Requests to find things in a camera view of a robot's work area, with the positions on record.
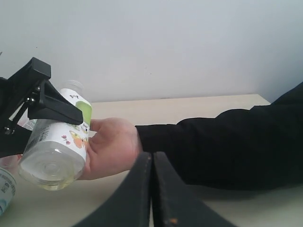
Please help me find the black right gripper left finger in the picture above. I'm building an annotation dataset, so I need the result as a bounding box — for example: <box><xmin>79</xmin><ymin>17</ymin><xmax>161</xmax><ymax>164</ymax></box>
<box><xmin>75</xmin><ymin>152</ymin><xmax>152</xmax><ymax>227</ymax></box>

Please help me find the black sleeved forearm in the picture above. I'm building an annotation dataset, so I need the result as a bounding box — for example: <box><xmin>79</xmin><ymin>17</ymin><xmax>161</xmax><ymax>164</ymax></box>
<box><xmin>137</xmin><ymin>85</ymin><xmax>303</xmax><ymax>190</ymax></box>

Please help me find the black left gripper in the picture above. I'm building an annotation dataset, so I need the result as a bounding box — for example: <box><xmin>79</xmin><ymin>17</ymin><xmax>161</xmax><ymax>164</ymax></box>
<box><xmin>0</xmin><ymin>57</ymin><xmax>84</xmax><ymax>159</ymax></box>

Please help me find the lime label bottle white cap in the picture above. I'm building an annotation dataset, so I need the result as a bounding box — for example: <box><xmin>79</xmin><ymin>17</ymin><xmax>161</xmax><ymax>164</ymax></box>
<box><xmin>0</xmin><ymin>167</ymin><xmax>17</xmax><ymax>215</ymax></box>

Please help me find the clear bottle white barcode label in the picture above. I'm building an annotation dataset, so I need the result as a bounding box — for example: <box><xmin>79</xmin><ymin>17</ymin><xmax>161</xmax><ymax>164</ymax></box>
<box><xmin>18</xmin><ymin>80</ymin><xmax>92</xmax><ymax>191</ymax></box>

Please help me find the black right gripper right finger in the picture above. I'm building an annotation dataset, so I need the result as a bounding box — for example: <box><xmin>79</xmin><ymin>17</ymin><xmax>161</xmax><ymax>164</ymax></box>
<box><xmin>152</xmin><ymin>152</ymin><xmax>234</xmax><ymax>227</ymax></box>

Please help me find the person's open hand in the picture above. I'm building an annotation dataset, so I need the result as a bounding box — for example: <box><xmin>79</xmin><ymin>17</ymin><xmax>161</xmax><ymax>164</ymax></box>
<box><xmin>78</xmin><ymin>118</ymin><xmax>143</xmax><ymax>180</ymax></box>

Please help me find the pink bottle black cap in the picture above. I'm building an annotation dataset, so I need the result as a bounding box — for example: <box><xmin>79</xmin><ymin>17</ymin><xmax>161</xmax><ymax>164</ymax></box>
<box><xmin>0</xmin><ymin>110</ymin><xmax>36</xmax><ymax>173</ymax></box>

